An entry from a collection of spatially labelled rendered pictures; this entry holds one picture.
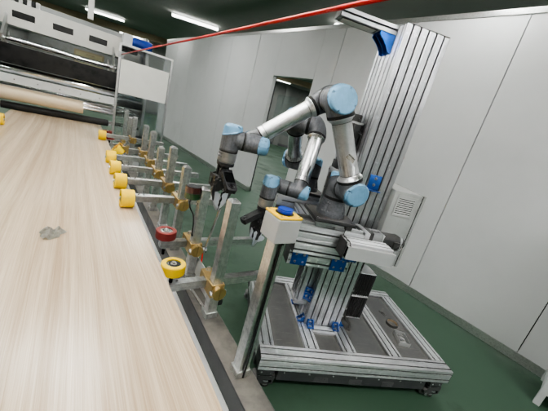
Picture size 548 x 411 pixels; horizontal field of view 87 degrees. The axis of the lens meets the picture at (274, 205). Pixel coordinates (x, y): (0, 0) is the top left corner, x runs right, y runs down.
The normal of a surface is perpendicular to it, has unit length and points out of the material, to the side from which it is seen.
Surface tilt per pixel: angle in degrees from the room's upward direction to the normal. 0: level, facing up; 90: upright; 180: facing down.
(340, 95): 83
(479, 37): 90
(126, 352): 0
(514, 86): 90
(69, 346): 0
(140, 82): 90
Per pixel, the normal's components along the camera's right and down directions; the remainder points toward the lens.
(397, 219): 0.14, 0.32
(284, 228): 0.53, 0.37
